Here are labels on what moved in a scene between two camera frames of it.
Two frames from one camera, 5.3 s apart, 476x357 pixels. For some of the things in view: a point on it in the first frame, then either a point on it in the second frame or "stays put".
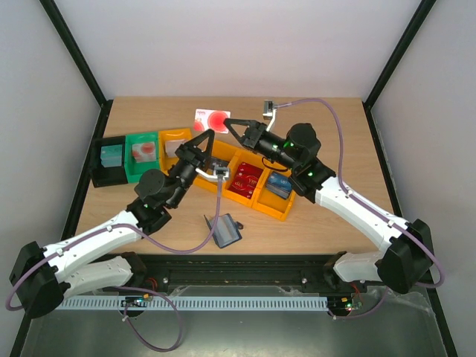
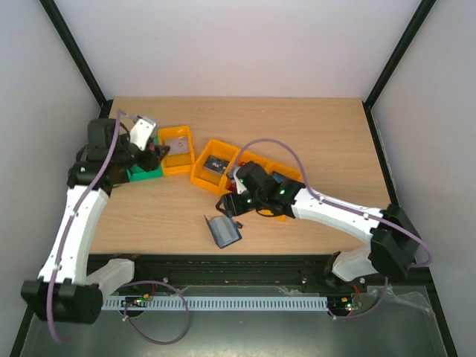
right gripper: [251, 134] -> [230, 204]
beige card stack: [172, 146] stays put
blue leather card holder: [227, 229] stays put
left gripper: [189, 152] -> [155, 157]
